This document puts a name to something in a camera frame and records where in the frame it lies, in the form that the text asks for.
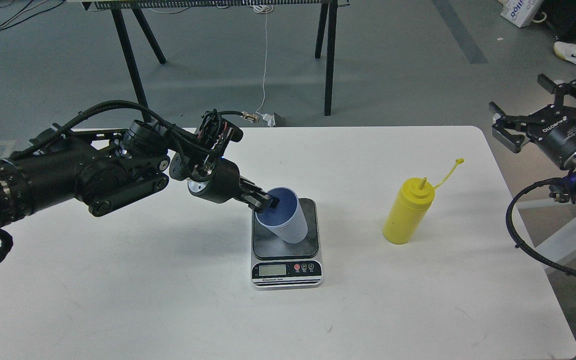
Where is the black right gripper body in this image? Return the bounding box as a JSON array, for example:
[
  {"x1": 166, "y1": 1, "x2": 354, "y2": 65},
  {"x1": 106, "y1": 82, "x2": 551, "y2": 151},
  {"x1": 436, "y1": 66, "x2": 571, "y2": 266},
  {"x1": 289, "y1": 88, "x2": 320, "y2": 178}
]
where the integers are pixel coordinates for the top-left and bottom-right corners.
[{"x1": 526, "y1": 105, "x2": 576, "y2": 170}]

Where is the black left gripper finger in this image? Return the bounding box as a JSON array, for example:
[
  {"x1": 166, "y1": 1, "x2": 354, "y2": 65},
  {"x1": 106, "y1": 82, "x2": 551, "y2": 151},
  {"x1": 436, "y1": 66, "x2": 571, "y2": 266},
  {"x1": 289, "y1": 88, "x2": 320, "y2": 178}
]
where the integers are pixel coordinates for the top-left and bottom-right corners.
[
  {"x1": 239, "y1": 176, "x2": 272, "y2": 202},
  {"x1": 240, "y1": 193, "x2": 281, "y2": 212}
]

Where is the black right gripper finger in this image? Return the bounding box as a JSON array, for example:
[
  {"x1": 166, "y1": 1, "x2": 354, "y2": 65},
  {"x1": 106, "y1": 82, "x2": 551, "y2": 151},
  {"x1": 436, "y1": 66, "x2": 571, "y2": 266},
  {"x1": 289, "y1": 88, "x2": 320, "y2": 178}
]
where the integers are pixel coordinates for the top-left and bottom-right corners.
[
  {"x1": 537, "y1": 73, "x2": 576, "y2": 114},
  {"x1": 488, "y1": 101, "x2": 538, "y2": 154}
]

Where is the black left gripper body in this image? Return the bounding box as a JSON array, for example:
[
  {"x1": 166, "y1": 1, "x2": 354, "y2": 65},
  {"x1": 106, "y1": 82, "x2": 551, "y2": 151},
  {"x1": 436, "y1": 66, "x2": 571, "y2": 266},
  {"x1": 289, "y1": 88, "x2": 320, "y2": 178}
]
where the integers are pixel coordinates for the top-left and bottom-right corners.
[{"x1": 187, "y1": 159, "x2": 243, "y2": 204}]

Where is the blue ribbed plastic cup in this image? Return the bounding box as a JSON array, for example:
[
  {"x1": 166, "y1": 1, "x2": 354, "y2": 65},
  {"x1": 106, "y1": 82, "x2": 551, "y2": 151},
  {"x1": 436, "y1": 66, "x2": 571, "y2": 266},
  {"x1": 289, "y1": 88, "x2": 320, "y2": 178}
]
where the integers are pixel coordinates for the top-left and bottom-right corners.
[{"x1": 254, "y1": 187, "x2": 308, "y2": 244}]

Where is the yellow squeeze bottle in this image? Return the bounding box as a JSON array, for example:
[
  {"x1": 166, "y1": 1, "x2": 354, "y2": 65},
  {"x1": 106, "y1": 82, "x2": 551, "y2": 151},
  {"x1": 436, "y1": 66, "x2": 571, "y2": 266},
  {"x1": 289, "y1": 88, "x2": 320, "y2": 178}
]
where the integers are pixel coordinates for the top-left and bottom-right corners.
[{"x1": 381, "y1": 158, "x2": 465, "y2": 245}]

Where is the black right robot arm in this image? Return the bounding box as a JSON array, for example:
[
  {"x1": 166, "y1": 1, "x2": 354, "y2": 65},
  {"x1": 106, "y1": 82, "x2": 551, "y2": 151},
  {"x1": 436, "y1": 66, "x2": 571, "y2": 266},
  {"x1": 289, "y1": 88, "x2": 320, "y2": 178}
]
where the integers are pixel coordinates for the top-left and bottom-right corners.
[{"x1": 489, "y1": 71, "x2": 576, "y2": 330}]

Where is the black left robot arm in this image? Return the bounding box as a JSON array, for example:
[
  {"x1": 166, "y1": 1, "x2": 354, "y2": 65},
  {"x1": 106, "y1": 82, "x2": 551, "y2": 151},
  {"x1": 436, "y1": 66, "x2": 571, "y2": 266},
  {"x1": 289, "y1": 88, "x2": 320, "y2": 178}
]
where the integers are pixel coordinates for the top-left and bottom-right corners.
[{"x1": 0, "y1": 100, "x2": 280, "y2": 263}]

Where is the digital kitchen scale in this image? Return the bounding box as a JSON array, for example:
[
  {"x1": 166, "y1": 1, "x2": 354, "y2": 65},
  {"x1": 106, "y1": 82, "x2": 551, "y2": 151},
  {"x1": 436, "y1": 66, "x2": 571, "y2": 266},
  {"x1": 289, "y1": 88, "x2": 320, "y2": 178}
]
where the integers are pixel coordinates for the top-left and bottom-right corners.
[{"x1": 250, "y1": 198, "x2": 323, "y2": 290}]

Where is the white power adapter on floor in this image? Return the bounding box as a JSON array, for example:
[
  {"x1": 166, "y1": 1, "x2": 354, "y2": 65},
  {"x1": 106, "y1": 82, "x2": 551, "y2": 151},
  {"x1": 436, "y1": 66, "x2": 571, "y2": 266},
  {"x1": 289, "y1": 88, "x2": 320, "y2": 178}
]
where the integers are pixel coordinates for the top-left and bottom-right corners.
[{"x1": 261, "y1": 112, "x2": 287, "y2": 128}]

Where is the white cardboard box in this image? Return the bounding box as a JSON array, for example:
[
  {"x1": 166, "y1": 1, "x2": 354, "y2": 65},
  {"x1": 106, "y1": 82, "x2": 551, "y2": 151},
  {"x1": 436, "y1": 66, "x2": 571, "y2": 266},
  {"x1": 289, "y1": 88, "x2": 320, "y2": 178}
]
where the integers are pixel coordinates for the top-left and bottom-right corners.
[{"x1": 500, "y1": 0, "x2": 544, "y2": 28}]

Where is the black trestle table stand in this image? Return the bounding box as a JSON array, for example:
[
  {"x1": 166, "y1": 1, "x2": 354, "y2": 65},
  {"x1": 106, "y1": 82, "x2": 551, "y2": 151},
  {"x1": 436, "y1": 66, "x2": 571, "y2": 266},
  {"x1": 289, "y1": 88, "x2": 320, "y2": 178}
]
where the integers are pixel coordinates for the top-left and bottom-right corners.
[{"x1": 93, "y1": 0, "x2": 351, "y2": 122}]

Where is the white hanging cable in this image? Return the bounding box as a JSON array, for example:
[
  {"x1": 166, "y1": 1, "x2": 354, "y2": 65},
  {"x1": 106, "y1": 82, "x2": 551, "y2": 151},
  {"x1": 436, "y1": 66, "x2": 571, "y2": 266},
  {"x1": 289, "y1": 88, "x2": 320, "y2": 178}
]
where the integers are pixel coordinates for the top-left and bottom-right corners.
[{"x1": 255, "y1": 10, "x2": 270, "y2": 120}]

